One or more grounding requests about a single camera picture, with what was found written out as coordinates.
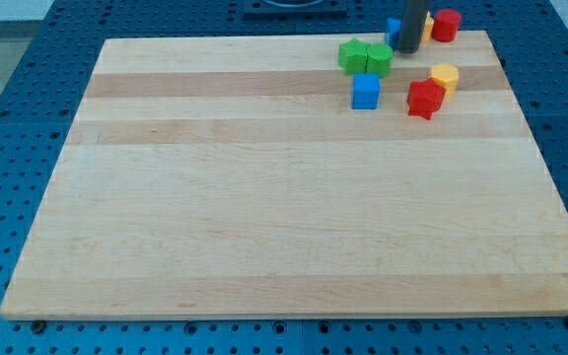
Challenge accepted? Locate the left front board bolt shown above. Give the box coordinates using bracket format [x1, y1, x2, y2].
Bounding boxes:
[30, 320, 46, 334]

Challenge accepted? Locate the blue cube block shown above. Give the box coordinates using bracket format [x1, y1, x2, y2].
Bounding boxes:
[351, 73, 381, 109]

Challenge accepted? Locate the red cylinder block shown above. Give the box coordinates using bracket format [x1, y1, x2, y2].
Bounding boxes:
[431, 8, 462, 42]

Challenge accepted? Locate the yellow block behind rod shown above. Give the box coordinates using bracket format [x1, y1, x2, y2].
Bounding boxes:
[420, 12, 435, 44]

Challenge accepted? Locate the wooden board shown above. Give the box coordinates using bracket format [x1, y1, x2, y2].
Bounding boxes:
[0, 31, 568, 320]

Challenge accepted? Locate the red star block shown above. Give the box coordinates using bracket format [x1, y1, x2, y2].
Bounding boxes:
[406, 78, 446, 120]

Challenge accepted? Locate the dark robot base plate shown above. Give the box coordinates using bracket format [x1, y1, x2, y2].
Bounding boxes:
[242, 0, 348, 17]

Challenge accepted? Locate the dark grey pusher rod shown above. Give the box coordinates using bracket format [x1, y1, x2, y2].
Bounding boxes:
[397, 0, 431, 54]

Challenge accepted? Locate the green cylinder block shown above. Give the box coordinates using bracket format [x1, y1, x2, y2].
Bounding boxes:
[366, 43, 393, 79]

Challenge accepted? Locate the yellow hexagon block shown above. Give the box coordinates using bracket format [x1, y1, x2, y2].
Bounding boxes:
[430, 63, 460, 99]

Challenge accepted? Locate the green star block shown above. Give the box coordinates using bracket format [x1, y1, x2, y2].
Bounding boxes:
[337, 38, 370, 75]

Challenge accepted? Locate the blue triangle block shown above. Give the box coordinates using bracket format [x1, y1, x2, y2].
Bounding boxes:
[385, 18, 402, 50]

